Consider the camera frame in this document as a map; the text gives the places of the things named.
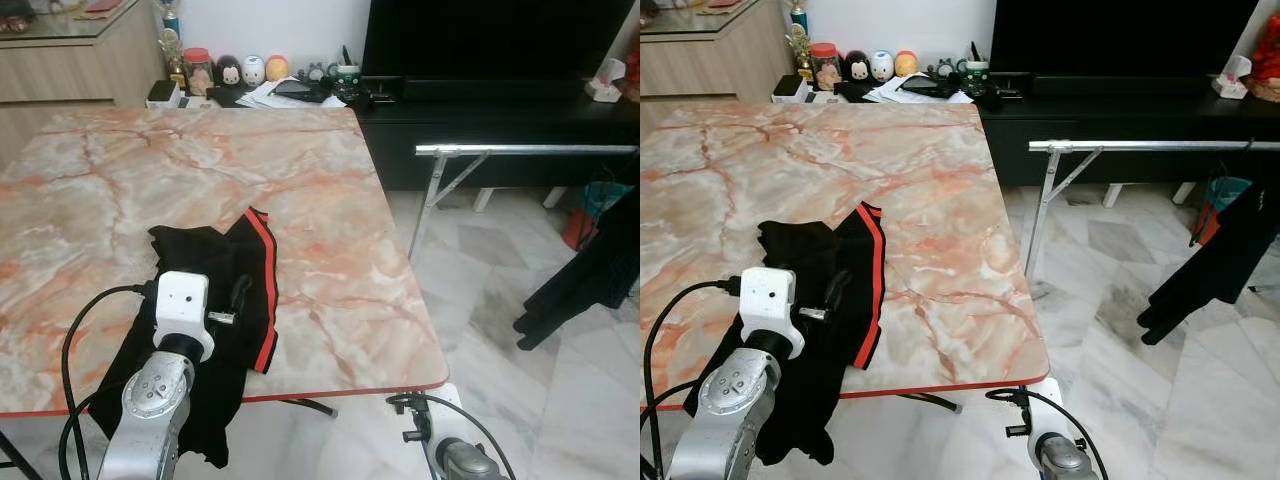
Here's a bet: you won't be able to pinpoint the black garment with red stripe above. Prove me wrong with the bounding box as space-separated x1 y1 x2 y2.
88 207 280 470
683 202 887 467

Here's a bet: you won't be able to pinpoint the black soundbar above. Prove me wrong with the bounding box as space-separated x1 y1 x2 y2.
400 75 606 102
1028 72 1226 99

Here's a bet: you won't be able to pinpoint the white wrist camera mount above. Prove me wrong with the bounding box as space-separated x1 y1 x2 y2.
425 383 473 479
738 267 807 360
1025 378 1074 473
152 270 215 362

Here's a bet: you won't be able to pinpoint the light wooden sideboard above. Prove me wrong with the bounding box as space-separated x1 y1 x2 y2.
0 0 167 166
640 0 801 101

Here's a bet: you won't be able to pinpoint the black flat screen television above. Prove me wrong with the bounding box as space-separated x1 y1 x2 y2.
362 0 641 84
990 0 1263 80

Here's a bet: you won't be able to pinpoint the marble table with red edge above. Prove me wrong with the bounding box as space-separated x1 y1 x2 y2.
640 100 1052 416
0 105 450 480

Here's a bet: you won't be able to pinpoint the black pouch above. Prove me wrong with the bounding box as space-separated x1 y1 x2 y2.
900 75 963 98
272 78 333 102

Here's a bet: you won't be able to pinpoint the gold trophy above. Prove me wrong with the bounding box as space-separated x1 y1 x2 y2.
785 0 814 81
157 0 187 93

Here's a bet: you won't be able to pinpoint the orange waste bin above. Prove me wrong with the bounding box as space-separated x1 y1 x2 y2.
1195 205 1226 246
562 205 601 251

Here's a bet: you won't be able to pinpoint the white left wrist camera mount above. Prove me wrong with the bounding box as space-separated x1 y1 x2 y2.
152 270 215 362
738 267 807 360

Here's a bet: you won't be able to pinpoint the white paper sheets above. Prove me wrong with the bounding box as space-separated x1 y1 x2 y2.
237 78 348 110
865 75 978 105

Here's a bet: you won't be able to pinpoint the metal clothes rack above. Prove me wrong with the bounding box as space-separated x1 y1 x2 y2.
405 143 641 263
1028 138 1280 301

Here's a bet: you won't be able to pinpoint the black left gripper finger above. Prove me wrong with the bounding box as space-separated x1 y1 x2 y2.
824 270 852 323
230 273 255 326

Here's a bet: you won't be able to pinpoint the navy blue garment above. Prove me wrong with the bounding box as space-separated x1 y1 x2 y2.
1137 175 1280 347
515 183 641 352

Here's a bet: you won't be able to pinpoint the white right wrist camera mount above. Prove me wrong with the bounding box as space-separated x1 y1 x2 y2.
425 383 473 479
1025 378 1074 473

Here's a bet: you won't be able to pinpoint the glass jar with red lid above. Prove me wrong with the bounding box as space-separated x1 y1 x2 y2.
183 47 215 97
810 42 842 93

